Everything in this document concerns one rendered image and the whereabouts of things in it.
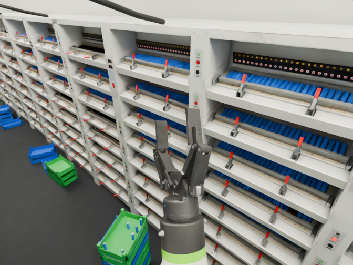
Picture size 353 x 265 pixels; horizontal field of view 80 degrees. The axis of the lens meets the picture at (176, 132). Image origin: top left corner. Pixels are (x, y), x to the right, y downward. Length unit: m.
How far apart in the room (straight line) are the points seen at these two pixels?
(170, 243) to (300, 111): 0.64
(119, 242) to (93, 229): 0.77
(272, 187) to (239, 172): 0.16
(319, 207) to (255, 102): 0.50
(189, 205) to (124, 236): 1.23
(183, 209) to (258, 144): 0.62
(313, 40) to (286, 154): 0.43
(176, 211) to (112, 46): 1.19
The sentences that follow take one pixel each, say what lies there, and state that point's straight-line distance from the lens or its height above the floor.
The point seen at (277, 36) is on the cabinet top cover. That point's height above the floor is 1.75.
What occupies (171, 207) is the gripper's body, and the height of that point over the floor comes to 1.49.
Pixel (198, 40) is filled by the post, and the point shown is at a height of 1.71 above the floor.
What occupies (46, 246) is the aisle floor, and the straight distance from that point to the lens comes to 2.43.
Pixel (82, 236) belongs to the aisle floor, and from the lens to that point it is 2.36.
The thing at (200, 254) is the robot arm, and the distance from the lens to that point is 0.47.
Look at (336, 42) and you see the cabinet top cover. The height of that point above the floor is 1.74.
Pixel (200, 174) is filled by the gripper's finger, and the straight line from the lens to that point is 0.40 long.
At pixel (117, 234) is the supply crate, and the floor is 0.48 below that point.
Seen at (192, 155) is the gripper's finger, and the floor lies 1.59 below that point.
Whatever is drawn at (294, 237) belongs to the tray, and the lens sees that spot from 1.21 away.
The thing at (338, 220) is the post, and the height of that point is 1.13.
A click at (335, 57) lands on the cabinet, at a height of 1.67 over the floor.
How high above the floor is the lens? 1.83
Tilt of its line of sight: 30 degrees down
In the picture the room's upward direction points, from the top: straight up
